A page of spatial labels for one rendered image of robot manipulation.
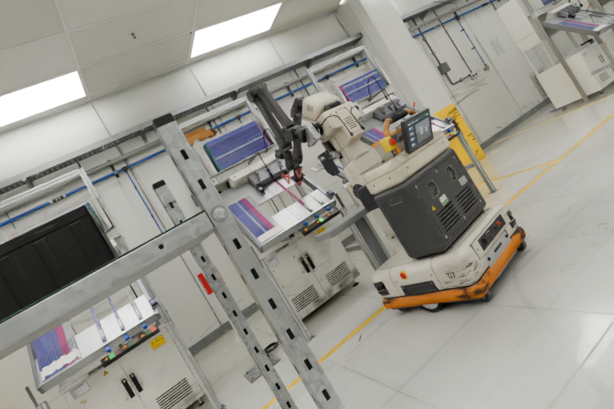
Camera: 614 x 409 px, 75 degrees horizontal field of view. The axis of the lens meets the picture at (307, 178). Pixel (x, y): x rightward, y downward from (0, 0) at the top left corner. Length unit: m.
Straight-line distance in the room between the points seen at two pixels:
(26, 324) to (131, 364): 2.52
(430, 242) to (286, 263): 1.44
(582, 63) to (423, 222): 4.76
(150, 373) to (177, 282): 1.76
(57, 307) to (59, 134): 4.51
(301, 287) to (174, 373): 1.06
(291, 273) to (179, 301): 1.82
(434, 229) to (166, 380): 2.03
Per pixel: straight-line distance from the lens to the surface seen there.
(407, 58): 6.01
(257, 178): 3.29
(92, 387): 3.14
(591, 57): 6.64
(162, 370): 3.11
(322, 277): 3.32
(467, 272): 2.05
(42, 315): 0.59
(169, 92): 5.20
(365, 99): 4.12
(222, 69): 5.43
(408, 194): 2.02
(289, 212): 3.04
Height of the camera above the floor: 0.90
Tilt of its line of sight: 1 degrees up
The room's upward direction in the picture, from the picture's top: 31 degrees counter-clockwise
